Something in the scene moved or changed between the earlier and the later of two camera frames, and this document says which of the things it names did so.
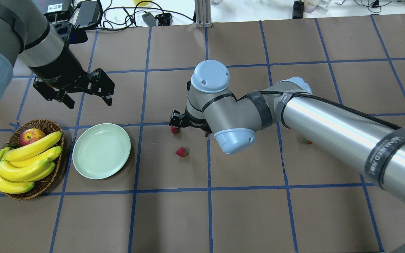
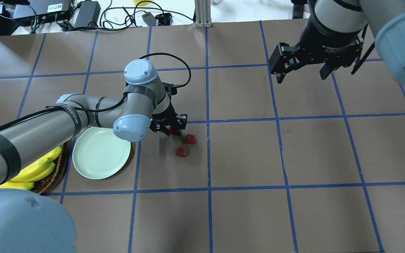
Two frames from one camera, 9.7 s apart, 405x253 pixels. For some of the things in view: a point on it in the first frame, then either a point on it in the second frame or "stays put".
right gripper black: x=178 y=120 -> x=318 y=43
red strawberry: x=306 y=140 -> x=191 y=138
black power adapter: x=88 y=14 stays put
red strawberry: x=175 y=130 stays put
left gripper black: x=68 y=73 -> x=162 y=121
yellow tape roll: x=136 y=1 stays put
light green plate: x=101 y=150 stays put
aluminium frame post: x=203 y=8 stays put
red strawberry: x=182 y=151 stays put
